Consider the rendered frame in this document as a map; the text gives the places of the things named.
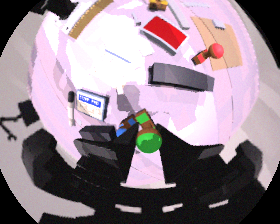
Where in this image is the white marker pen with black cap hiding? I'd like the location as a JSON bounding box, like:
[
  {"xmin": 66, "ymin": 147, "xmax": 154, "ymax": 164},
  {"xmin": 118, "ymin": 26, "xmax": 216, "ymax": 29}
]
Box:
[{"xmin": 67, "ymin": 91, "xmax": 75, "ymax": 127}]

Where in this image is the orange rubber stamp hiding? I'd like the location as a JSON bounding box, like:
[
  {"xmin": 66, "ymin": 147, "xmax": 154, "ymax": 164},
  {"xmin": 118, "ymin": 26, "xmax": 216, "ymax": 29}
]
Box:
[{"xmin": 149, "ymin": 0, "xmax": 167, "ymax": 11}]

